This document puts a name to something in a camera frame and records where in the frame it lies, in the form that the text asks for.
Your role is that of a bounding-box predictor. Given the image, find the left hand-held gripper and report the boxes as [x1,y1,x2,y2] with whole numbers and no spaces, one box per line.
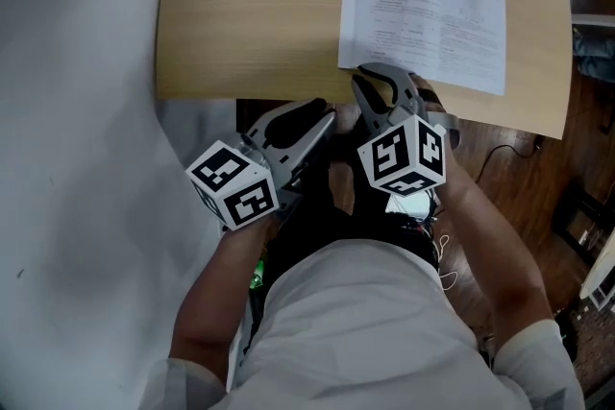
[184,96,338,234]

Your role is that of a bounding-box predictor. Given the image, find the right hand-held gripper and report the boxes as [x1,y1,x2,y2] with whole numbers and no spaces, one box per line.
[351,60,449,200]

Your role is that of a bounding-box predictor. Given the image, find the white printed booklet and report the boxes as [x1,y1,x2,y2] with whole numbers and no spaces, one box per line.
[337,0,507,96]

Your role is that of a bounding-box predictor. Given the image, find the person's left forearm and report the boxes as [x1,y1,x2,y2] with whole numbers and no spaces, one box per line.
[167,210,284,395]

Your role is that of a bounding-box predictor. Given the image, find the person's right forearm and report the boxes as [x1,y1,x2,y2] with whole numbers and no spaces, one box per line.
[434,146,558,354]

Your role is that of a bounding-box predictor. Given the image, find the person's right hand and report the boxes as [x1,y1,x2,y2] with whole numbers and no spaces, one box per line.
[409,73,461,151]

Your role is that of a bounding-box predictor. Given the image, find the person's black trousers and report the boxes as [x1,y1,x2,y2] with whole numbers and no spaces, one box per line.
[268,103,441,299]

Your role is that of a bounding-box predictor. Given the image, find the green plastic bottle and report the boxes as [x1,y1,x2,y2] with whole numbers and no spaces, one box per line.
[249,258,268,292]

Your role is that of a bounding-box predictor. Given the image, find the person's white shirt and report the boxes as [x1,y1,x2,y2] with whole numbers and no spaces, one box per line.
[138,238,590,410]

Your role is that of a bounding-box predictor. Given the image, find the white-framed table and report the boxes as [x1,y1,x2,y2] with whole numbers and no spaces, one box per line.
[570,12,615,27]

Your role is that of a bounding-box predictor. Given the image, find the white plastic casing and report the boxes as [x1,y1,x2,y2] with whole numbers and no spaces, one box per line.
[579,239,615,311]

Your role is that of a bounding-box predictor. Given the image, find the black floor cable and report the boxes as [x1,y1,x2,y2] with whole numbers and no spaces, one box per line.
[475,136,547,186]

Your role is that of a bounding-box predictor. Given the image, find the thin white cable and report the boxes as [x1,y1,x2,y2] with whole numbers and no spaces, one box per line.
[430,232,458,292]

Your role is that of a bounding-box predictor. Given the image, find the black metal frame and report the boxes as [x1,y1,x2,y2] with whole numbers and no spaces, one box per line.
[555,184,615,255]

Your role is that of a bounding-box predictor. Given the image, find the black device with cables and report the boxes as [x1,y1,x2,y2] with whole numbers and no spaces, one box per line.
[552,306,583,361]

